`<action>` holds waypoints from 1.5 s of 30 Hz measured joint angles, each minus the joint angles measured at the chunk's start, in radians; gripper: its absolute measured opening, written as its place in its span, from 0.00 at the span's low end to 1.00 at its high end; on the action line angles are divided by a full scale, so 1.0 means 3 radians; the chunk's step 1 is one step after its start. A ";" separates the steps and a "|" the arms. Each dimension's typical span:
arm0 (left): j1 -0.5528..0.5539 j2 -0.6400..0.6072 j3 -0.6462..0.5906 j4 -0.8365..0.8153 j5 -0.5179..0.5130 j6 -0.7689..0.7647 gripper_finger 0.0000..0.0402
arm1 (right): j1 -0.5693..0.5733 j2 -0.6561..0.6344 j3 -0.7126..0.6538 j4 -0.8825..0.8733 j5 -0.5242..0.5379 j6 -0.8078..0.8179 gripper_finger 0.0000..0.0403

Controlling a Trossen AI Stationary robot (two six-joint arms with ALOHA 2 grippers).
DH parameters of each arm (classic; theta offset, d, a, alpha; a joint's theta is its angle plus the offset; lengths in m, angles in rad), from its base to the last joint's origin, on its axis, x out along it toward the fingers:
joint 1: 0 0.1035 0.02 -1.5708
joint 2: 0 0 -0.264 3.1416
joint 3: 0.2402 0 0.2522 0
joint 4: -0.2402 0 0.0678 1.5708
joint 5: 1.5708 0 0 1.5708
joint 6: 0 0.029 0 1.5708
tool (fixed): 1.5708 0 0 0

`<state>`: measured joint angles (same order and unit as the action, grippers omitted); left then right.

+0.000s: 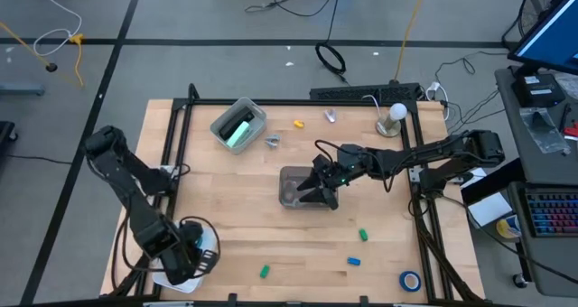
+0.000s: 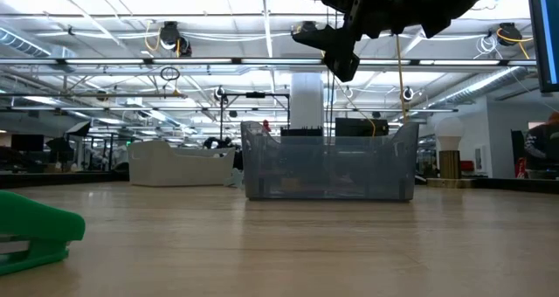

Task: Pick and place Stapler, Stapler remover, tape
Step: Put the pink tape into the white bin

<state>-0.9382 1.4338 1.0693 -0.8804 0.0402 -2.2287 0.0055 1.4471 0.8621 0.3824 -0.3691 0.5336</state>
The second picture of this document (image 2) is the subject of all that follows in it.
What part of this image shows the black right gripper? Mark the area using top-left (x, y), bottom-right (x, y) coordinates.
top-left (291, 0), bottom-right (453, 83)

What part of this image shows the green stapler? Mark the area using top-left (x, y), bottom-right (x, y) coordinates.
top-left (0, 190), bottom-right (86, 277)

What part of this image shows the white square pillar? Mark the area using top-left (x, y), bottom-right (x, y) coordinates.
top-left (290, 72), bottom-right (325, 130)

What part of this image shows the black flat screen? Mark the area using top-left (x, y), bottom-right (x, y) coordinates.
top-left (335, 117), bottom-right (390, 138)

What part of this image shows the low black box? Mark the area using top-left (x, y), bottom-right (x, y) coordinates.
top-left (280, 126), bottom-right (325, 138)

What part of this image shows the long ceiling light strip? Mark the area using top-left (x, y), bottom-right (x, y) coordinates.
top-left (0, 57), bottom-right (538, 67)

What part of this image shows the translucent grey plastic bin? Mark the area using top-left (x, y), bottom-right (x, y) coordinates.
top-left (240, 121), bottom-right (420, 202)

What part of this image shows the white bulb table lamp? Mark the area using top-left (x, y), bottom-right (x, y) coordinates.
top-left (426, 115), bottom-right (478, 189)

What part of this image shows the black distant machine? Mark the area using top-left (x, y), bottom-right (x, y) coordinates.
top-left (203, 135), bottom-right (239, 151)

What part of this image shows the pale plastic piece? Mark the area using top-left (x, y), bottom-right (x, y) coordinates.
top-left (223, 168), bottom-right (245, 189)

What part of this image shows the black computer monitor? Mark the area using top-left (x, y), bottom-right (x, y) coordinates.
top-left (526, 0), bottom-right (559, 93)

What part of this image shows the white plastic bin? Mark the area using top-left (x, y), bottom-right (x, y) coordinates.
top-left (128, 140), bottom-right (238, 188)

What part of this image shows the person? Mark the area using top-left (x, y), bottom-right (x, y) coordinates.
top-left (522, 111), bottom-right (559, 180)

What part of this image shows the black studio softbox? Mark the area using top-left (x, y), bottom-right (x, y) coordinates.
top-left (65, 120), bottom-right (93, 137)

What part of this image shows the black tripod equipment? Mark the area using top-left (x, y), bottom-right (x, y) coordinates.
top-left (45, 135), bottom-right (75, 163)

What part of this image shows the black background screen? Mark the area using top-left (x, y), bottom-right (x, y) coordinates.
top-left (10, 133), bottom-right (45, 153)

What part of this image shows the yellow hanging cord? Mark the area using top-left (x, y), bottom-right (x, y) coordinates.
top-left (394, 33), bottom-right (410, 124)

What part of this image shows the black metal frame rig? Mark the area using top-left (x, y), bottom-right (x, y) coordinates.
top-left (218, 91), bottom-right (292, 150)

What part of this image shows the silver ventilation duct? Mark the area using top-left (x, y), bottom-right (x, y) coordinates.
top-left (425, 65), bottom-right (536, 111)
top-left (0, 25), bottom-right (54, 59)

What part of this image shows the black ceiling cord reel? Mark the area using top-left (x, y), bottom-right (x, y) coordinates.
top-left (495, 21), bottom-right (535, 61)
top-left (157, 20), bottom-right (194, 59)

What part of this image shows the black hanging cable coil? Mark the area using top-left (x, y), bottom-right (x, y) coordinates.
top-left (159, 66), bottom-right (181, 82)

